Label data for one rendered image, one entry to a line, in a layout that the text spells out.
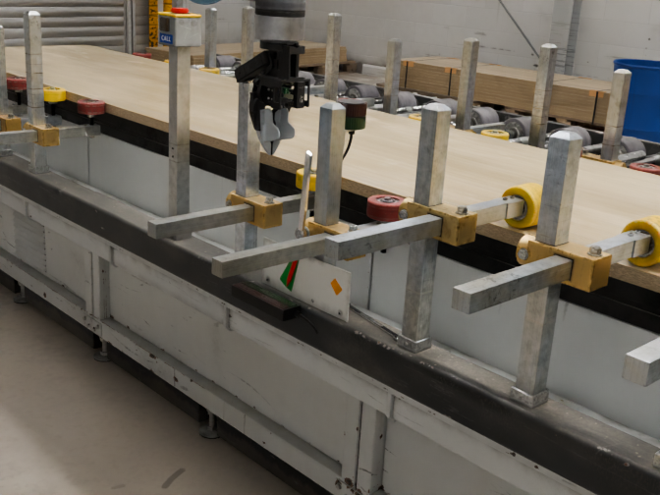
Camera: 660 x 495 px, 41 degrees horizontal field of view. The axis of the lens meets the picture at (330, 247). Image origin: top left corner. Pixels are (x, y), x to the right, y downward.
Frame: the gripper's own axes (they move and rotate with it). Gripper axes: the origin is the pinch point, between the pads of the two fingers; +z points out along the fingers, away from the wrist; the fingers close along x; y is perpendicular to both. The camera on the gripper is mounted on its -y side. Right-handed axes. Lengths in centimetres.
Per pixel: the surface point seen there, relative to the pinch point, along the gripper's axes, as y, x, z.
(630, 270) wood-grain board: 63, 27, 11
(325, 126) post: 9.1, 6.1, -5.2
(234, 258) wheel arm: 14.2, -18.2, 14.8
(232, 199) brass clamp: -18.0, 5.3, 15.4
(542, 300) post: 60, 6, 13
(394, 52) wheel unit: -76, 115, -6
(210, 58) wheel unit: -181, 116, 9
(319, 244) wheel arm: 14.5, 1.3, 15.6
